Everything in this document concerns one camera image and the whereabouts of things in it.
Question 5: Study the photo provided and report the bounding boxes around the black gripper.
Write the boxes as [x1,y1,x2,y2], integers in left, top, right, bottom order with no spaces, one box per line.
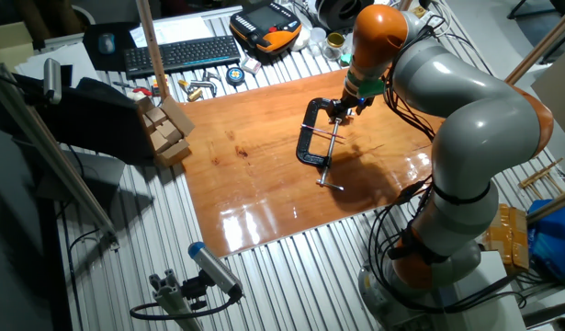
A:
[331,91,376,123]

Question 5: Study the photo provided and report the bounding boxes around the silver elbow pipe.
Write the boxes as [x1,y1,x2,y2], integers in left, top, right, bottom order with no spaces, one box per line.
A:
[188,78,219,97]

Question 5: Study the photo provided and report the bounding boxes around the green gripper mounting adapter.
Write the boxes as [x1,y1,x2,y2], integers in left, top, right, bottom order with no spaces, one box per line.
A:
[345,68,386,99]

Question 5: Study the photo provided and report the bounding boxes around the black C-clamp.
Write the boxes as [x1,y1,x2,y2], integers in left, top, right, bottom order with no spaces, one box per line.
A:
[295,97,346,192]

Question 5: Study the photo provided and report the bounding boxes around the glass jar gold lid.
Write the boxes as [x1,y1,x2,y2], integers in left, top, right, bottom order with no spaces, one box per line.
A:
[322,31,347,63]

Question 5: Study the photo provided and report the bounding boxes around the plastic jar white lid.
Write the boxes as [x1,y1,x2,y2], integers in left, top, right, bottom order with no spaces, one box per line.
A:
[309,26,328,57]

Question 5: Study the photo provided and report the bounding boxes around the white plastic bottle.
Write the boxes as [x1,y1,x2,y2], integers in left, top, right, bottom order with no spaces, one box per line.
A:
[290,27,313,52]

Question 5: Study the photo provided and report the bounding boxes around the black filament spool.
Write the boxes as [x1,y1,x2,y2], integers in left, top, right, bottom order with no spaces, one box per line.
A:
[314,0,376,32]

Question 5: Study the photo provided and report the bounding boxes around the small card box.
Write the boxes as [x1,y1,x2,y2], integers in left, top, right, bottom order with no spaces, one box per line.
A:
[239,56,263,75]

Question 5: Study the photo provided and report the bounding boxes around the round black tape measure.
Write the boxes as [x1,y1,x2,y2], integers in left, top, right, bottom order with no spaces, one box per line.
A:
[225,66,246,87]

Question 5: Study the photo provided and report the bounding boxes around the glossy wooden board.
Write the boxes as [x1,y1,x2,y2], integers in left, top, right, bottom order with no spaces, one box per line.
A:
[178,68,446,258]

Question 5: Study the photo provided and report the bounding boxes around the orange black teach pendant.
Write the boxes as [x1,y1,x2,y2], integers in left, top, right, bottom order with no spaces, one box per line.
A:
[229,1,304,55]

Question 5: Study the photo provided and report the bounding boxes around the black keyboard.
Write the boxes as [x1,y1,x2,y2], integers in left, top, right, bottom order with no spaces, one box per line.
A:
[122,35,242,79]

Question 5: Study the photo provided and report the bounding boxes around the cardboard block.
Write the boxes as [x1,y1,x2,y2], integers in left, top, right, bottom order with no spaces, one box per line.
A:
[155,120,185,144]
[148,130,172,154]
[153,139,192,167]
[143,106,168,128]

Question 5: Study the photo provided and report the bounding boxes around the white paper sheets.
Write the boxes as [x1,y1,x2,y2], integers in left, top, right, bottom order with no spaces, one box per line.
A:
[129,17,214,49]

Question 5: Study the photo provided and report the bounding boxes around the yellow taped cardboard box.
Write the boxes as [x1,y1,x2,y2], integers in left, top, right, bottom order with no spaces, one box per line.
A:
[481,202,531,272]

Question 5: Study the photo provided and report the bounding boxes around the wooden stick assembly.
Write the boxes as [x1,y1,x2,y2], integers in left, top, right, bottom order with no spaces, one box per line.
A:
[518,157,565,200]

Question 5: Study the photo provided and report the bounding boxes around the grey cardboard panel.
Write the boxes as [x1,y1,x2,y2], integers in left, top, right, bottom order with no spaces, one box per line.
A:
[531,54,565,134]

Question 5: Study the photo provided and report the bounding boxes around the blue plastic bag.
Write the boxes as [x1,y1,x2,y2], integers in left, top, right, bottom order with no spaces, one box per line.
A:
[527,198,565,281]

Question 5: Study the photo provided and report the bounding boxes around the grey computer mouse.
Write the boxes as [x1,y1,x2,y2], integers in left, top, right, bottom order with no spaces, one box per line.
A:
[96,31,117,56]

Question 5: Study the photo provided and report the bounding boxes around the black covered box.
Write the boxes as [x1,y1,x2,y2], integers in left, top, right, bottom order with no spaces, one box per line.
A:
[15,73,154,166]

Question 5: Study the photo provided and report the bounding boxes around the short aluminium profile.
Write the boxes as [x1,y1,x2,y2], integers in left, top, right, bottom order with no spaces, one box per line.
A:
[148,268,203,331]

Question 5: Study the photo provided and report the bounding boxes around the grey metal plate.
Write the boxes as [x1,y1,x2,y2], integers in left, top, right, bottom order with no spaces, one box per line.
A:
[33,149,127,212]

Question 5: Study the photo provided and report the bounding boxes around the black mouse pad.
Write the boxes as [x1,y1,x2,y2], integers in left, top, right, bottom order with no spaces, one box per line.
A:
[82,21,148,73]

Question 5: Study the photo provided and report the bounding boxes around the white sheet stack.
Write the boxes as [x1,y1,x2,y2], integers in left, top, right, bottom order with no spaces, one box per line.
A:
[14,41,99,88]

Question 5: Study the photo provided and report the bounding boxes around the beige cardboard box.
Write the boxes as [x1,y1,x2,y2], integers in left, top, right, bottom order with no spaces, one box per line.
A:
[0,21,35,70]

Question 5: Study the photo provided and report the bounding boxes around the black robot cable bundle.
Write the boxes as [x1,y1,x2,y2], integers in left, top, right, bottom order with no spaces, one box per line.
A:
[367,13,527,318]

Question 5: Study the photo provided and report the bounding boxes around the silver camera blue cap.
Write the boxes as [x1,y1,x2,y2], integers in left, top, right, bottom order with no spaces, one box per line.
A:
[187,241,244,298]

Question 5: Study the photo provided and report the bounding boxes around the red handled tool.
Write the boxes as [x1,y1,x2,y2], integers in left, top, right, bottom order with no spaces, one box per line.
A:
[111,81,153,97]

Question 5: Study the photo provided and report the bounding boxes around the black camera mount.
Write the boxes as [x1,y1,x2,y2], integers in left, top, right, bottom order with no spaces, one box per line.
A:
[180,270,214,312]

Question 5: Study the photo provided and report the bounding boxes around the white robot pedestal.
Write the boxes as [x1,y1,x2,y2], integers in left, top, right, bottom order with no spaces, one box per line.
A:
[442,250,529,331]

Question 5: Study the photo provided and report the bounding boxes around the black camera cable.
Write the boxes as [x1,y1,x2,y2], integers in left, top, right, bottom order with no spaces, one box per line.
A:
[129,293,240,322]

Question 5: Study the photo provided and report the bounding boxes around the silver depth camera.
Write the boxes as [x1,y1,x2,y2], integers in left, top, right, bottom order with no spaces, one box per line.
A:
[42,57,63,106]

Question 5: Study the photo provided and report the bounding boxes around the aluminium frame bar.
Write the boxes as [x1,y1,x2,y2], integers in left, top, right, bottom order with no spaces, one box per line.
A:
[0,63,120,252]

